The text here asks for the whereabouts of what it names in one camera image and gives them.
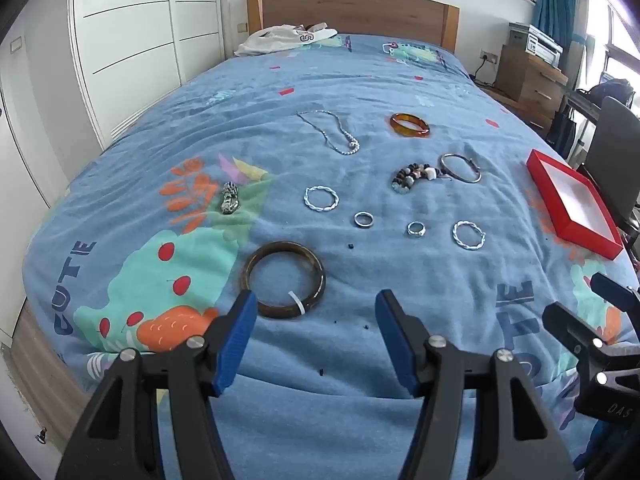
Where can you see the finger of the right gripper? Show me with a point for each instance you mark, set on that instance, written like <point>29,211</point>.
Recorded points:
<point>586,347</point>
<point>624,298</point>

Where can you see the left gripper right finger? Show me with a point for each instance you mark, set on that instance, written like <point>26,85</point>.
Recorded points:
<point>514,436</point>

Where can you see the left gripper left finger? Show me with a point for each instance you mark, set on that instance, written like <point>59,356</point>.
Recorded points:
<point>117,434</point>

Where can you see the twisted silver hoop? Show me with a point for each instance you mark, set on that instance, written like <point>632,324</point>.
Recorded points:
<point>335,198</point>
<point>475,228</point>

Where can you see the thin silver bangle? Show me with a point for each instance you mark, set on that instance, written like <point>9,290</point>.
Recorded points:
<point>446,169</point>

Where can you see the dark brown bangle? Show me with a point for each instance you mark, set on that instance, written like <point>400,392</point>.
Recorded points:
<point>299,307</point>

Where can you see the silver red wristwatch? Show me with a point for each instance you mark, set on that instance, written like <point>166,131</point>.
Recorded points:
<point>230,198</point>

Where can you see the amber bangle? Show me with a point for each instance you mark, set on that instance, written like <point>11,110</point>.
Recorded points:
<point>410,126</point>

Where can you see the red jewelry box tray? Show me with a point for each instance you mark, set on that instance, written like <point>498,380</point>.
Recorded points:
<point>577,211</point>

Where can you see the grey chair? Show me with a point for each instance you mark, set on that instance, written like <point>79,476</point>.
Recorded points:
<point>612,163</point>

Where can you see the dark blue hanging bag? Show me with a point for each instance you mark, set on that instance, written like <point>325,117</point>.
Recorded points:
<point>561,134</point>

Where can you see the black backpack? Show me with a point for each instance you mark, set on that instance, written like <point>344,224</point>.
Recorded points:
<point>619,89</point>

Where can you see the wooden drawer cabinet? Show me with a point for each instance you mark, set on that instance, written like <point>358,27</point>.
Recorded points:
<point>530,88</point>

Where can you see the white printer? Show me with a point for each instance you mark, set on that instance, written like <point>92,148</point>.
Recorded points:
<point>535,42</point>

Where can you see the teal curtain right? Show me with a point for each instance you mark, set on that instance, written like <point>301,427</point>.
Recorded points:
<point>555,18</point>

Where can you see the blue patterned bed cover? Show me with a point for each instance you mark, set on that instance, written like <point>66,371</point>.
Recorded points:
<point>139,254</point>

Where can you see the wooden headboard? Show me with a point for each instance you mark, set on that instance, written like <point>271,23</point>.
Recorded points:
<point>423,20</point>

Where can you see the white wardrobe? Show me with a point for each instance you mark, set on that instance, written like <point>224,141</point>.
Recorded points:
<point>75,74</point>

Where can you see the white garment on bed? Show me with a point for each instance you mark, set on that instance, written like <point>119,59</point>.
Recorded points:
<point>282,38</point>

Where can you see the wall power socket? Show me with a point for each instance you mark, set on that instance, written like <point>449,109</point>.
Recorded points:
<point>489,57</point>

